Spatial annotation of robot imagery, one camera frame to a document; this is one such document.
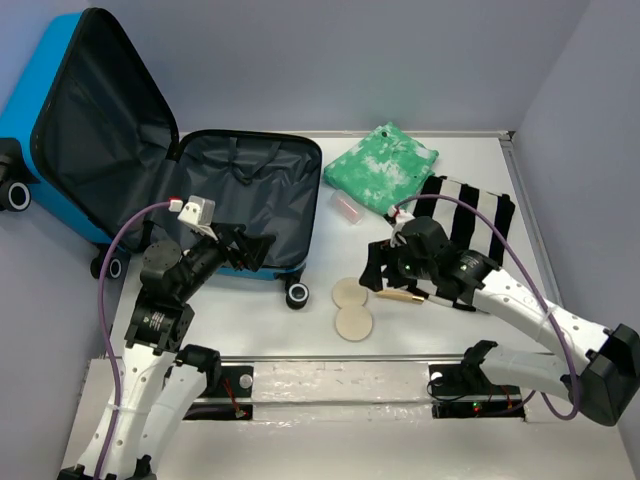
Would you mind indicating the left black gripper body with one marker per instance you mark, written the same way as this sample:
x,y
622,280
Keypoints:
x,y
208,257

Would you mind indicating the round beige puff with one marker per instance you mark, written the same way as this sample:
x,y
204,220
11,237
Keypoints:
x,y
354,323
348,292

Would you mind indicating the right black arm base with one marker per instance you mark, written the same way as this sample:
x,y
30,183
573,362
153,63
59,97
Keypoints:
x,y
457,396

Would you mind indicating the clear plastic small bottle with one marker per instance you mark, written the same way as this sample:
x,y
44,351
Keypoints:
x,y
346,206

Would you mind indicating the green white garment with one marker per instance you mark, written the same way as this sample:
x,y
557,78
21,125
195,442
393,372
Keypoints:
x,y
382,169

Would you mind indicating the blue hard-shell suitcase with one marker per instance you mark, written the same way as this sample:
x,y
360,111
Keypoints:
x,y
88,135

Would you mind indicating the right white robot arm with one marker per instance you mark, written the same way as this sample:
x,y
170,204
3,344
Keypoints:
x,y
593,367

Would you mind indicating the black white striped blanket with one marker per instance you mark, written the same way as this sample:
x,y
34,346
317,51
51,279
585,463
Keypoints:
x,y
472,218

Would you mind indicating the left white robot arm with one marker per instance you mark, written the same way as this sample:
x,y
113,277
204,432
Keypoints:
x,y
159,377

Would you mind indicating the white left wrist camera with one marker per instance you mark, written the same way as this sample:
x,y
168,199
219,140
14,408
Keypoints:
x,y
197,215

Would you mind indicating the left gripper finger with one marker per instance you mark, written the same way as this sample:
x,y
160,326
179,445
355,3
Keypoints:
x,y
228,231
249,252

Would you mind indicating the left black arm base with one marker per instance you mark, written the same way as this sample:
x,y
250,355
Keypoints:
x,y
229,400

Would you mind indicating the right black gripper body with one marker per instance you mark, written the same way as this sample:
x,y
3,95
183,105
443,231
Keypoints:
x,y
403,267

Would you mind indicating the gold white makeup brush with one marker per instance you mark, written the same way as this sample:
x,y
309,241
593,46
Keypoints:
x,y
408,297

